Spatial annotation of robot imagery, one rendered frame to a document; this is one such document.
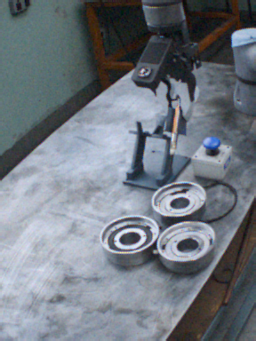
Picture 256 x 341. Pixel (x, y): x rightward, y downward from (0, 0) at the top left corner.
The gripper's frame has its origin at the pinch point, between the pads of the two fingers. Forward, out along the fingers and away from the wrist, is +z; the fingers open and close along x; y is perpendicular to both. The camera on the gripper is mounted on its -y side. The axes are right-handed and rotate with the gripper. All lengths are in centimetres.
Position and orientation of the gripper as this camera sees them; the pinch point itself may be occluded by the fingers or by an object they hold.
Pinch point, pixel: (177, 115)
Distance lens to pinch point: 96.9
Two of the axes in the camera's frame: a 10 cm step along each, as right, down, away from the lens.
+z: 1.7, 8.2, 5.4
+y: 5.3, -5.4, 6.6
